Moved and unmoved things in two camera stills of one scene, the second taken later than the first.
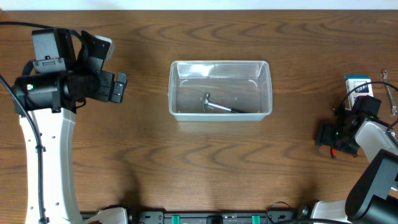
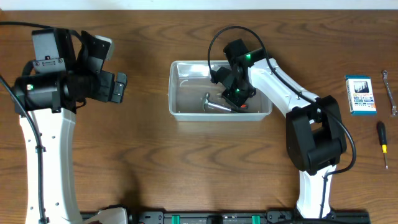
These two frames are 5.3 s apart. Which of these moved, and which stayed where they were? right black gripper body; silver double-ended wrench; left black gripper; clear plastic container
Moved: right black gripper body
Stayed: clear plastic container; silver double-ended wrench; left black gripper
